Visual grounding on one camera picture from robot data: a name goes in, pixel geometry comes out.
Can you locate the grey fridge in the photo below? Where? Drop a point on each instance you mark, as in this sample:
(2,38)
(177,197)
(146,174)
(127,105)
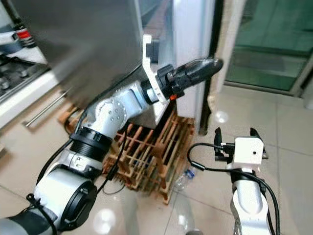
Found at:
(88,49)

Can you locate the dark bottle red label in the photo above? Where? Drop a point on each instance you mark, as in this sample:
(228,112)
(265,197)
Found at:
(25,35)

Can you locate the white kettle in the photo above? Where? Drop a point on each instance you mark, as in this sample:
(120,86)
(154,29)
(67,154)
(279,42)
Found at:
(6,34)

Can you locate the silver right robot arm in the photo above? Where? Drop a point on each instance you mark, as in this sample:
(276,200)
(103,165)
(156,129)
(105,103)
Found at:
(249,200)

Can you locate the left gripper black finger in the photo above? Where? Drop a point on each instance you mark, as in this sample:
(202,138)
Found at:
(190,81)
(200,67)

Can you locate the black gas stove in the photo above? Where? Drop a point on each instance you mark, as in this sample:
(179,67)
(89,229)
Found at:
(19,81)

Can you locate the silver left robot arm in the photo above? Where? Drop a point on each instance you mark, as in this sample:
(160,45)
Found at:
(107,115)

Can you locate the wooden pallet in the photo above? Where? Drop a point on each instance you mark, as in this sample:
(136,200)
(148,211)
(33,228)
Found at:
(151,147)

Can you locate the white kitchen cabinet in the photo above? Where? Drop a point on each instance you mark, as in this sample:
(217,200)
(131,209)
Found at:
(24,105)

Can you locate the clear plastic water bottle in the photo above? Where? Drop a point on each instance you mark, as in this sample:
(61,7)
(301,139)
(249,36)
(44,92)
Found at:
(183,179)

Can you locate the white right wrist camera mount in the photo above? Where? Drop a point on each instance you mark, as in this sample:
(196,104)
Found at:
(247,152)

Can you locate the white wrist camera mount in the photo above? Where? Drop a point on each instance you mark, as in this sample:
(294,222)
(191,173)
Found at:
(149,68)
(247,152)

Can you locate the green glass door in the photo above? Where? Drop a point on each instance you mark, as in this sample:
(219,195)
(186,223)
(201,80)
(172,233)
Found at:
(266,44)

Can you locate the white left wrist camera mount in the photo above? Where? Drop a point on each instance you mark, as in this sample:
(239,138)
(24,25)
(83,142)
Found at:
(149,68)

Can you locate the fridge door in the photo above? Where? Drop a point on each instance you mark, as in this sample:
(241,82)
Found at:
(190,29)

